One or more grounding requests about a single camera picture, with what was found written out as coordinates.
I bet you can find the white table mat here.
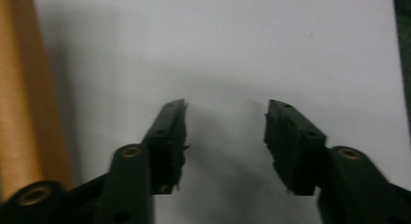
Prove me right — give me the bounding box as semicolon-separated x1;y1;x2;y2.
31;0;411;224

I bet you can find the wooden picture frame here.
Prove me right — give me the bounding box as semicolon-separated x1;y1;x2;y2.
0;0;76;201

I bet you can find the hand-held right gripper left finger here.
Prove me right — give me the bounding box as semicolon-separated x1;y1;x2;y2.
95;98;190;224

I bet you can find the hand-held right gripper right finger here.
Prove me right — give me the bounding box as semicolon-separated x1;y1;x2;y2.
263;99;411;224

